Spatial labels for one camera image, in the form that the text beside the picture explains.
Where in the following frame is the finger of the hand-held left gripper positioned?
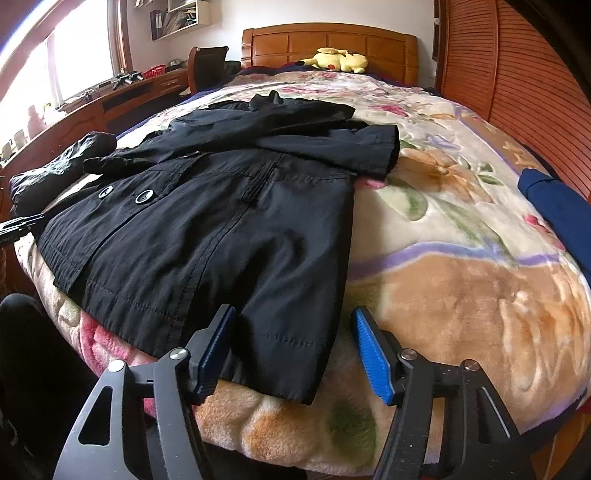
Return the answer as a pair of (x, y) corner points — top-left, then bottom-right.
(0, 213), (47, 245)

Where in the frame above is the white wall shelf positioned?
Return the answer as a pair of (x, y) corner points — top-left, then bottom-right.
(134, 0), (212, 40)

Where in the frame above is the floral blanket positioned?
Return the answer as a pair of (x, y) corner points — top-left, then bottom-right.
(14, 69), (591, 476)

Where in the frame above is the wooden chair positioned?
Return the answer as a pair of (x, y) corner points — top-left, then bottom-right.
(187, 45), (229, 95)

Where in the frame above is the wooden louvred wardrobe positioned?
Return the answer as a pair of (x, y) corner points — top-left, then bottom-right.
(434, 0), (591, 217)

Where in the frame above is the wooden desk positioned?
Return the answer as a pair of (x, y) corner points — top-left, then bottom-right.
(0, 67), (192, 185)

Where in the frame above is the black coat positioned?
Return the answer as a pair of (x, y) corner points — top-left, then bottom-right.
(9, 90), (400, 406)

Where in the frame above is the window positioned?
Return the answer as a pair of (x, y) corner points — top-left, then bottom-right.
(0, 0), (130, 148)

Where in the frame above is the yellow plush toy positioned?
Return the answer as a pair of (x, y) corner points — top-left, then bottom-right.
(297, 47), (369, 75)

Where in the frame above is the pink bottle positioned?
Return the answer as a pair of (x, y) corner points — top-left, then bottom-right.
(27, 105), (44, 139)

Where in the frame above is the navy folded cloth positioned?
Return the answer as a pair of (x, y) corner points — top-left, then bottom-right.
(517, 168), (591, 278)

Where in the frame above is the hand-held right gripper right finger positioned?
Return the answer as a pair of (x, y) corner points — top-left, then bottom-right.
(351, 305), (539, 480)

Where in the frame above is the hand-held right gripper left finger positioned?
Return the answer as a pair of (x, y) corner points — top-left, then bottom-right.
(53, 305), (238, 480)

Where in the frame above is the wooden bed headboard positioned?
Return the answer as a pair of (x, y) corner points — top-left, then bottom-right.
(241, 27), (419, 86)

